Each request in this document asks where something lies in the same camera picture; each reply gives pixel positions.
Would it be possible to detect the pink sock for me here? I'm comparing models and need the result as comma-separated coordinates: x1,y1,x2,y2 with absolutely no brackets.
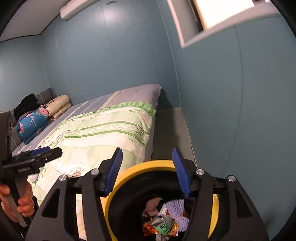
146,197,164,210

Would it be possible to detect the yellow rimmed waste bin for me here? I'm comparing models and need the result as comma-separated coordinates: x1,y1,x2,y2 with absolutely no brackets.
101,160,220,241

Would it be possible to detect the folded blue floral quilt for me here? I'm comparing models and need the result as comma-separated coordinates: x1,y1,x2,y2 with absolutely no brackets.
17,109,50,145

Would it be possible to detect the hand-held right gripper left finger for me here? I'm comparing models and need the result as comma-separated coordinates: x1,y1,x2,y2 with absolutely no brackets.
25,148,123,241

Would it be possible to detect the purple fuzzy sock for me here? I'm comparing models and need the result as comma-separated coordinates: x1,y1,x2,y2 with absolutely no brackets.
165,200,190,232

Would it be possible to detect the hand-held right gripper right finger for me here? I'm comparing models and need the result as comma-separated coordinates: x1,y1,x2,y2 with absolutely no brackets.
172,147,270,241

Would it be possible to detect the green printed blanket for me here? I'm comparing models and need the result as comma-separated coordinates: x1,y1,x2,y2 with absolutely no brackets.
27,102,157,241

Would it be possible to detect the person's left hand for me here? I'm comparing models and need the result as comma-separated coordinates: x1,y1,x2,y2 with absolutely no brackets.
0,183,35,223

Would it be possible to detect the white air conditioner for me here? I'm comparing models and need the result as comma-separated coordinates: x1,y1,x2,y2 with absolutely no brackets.
60,0,101,20

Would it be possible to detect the window with white frame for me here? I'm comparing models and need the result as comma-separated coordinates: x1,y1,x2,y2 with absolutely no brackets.
166,0,278,49

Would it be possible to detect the green carton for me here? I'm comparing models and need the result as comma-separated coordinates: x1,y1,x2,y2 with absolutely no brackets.
155,214,175,234

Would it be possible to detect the folded beige quilt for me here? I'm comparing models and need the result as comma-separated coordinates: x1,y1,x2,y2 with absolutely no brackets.
45,95,72,121

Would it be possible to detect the black clothing pile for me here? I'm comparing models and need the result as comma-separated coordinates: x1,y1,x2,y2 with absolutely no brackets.
13,94,41,118

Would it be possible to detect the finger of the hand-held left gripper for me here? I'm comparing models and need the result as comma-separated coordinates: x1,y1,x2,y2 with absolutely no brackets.
40,148,63,164
30,147,51,156

